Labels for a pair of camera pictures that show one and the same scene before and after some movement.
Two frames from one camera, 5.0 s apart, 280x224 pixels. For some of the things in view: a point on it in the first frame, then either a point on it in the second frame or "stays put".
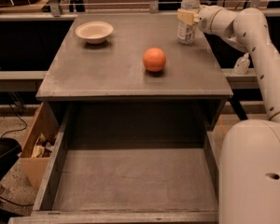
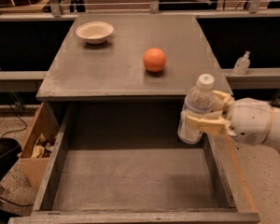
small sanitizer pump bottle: x=242 y=64 stays put
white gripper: x=204 y=20 -> x=251 y=119
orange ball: x=154 y=59 stays put
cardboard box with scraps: x=39 y=145 stays put
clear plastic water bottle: x=189 y=2 -> x=200 y=100
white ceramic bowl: x=94 y=32 stays put
